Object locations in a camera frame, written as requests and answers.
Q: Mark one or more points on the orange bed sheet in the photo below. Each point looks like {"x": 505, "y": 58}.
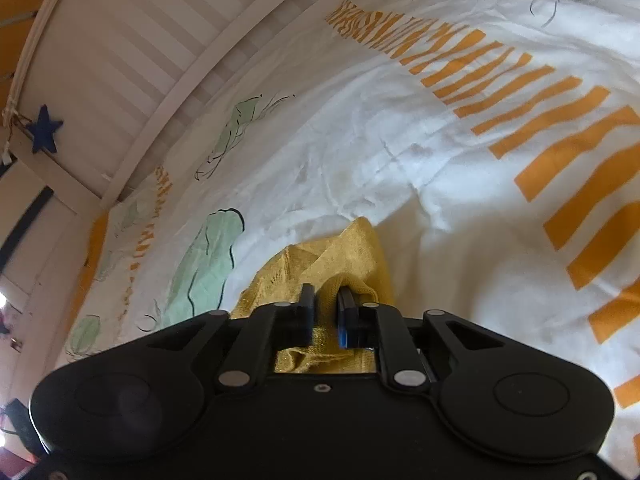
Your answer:
{"x": 95, "y": 250}

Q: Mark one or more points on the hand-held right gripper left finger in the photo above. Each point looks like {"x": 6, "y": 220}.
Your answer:
{"x": 306, "y": 310}

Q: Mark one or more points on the white leaf-print duvet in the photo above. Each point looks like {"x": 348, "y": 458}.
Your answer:
{"x": 450, "y": 170}

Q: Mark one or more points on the yellow knit sweater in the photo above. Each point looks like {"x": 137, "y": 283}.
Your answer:
{"x": 352, "y": 255}

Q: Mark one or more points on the black side rail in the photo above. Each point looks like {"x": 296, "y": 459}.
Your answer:
{"x": 25, "y": 225}

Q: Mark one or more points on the white wooden bed frame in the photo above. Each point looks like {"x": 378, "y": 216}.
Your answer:
{"x": 150, "y": 50}

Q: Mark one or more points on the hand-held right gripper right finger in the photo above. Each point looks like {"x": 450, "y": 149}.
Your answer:
{"x": 344, "y": 332}

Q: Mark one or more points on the blue star decoration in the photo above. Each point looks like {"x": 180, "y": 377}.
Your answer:
{"x": 46, "y": 129}

